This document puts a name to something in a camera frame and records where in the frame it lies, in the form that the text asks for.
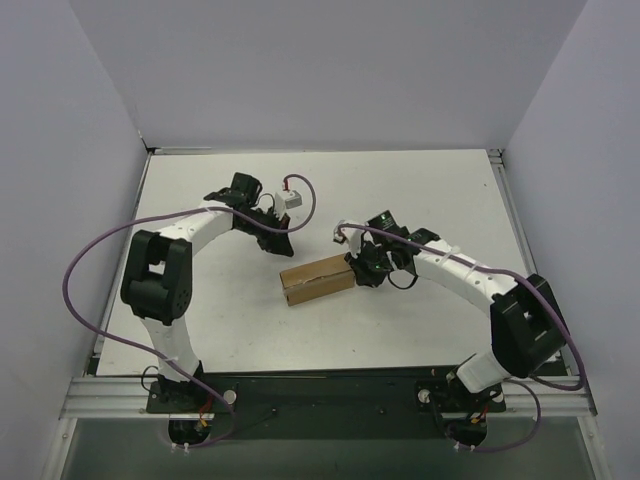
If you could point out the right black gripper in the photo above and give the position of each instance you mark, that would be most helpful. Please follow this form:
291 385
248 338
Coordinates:
367 265

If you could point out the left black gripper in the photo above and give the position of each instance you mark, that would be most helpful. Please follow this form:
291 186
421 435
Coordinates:
273 232

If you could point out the brown cardboard express box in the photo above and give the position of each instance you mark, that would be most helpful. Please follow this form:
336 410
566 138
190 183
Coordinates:
317 279

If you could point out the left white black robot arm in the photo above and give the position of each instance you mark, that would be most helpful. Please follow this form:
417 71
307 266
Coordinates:
158 277

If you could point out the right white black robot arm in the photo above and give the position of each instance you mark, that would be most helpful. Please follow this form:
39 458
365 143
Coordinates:
526 329

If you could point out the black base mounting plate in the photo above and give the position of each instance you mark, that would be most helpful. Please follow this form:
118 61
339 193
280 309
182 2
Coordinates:
332 423

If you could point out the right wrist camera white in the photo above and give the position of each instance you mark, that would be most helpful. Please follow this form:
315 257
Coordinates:
350 234

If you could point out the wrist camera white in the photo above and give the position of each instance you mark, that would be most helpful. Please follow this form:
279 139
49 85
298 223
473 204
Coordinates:
287 200
350 234

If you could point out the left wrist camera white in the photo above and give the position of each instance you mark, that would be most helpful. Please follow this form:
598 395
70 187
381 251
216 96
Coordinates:
287 200

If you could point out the aluminium front rail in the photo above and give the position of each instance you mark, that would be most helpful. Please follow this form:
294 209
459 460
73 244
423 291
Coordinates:
104 397

